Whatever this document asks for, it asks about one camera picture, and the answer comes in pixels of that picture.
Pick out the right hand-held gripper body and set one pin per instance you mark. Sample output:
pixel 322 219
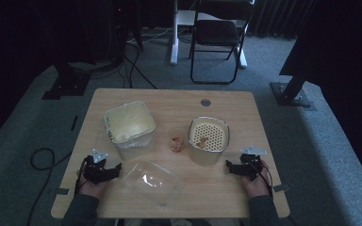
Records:
pixel 250 164

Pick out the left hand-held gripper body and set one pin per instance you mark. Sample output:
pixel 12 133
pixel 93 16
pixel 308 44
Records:
pixel 94 171

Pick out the person's left hand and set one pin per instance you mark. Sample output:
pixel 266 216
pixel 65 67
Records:
pixel 91 188

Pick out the person's right hand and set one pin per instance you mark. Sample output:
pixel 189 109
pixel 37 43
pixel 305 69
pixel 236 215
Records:
pixel 257 185

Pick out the cream strainer bucket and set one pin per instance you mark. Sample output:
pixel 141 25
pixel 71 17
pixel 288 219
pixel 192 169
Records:
pixel 208 138

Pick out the food scrap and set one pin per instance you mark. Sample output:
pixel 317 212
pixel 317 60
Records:
pixel 202 142

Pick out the grey tape piece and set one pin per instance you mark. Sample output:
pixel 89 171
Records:
pixel 280 188
pixel 62 191

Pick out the cream trash bin with liner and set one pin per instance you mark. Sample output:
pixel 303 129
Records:
pixel 129 125

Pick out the small black floor object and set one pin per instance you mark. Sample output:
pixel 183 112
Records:
pixel 74 123

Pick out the small clear cup with food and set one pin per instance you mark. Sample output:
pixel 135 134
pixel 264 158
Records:
pixel 177 143

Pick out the grey table grommet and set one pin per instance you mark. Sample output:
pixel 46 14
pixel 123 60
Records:
pixel 205 102

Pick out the black stand base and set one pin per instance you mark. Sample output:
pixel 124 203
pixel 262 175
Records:
pixel 67 83

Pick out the black folding chair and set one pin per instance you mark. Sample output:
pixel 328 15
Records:
pixel 217 33

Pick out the dark curtain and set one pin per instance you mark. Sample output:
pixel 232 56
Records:
pixel 279 17

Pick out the black stand with base plate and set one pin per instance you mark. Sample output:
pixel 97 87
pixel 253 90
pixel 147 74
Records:
pixel 290 92

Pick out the white desk frame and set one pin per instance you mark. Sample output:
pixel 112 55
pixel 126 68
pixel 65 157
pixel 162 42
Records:
pixel 174 37

